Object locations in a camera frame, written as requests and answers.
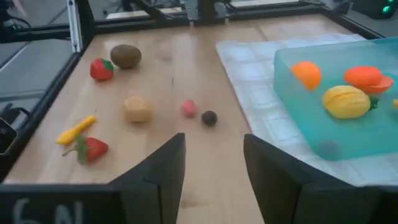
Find teal translucent plastic container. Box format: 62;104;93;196
273;36;398;162

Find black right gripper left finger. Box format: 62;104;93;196
0;133;187;224

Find brown toy kiwi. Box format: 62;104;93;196
109;44;142;70

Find squat red toy strawberry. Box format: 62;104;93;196
90;58;114;82

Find yellow toy banana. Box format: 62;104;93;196
55;114;96;146

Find pink toy raspberry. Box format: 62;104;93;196
180;99;198;119

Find tan toy potato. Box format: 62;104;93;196
123;95;154;123

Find white checked cloth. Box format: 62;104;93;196
215;32;398;187

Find dark toy blackberry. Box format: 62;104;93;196
201;110;218;128

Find black rounded knob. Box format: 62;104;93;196
332;0;351;15

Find red toy strawberry long stem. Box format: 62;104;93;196
61;135;109;165

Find orange-red toy tomato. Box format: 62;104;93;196
343;65;394;95

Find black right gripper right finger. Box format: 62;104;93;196
243;134;398;224

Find computer tower green lights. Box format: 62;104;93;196
351;0;398;20

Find black silver-faced camera box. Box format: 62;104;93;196
0;117;19;156

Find silver frame bracket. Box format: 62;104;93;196
67;0;84;53

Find yellow toy lemon green leaf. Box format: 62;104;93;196
322;85;379;120

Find orange toy fruit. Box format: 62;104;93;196
290;60;323;92

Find black aluminium station frame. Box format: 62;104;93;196
0;0;383;184

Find dark blue toy berry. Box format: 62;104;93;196
317;139;341;160

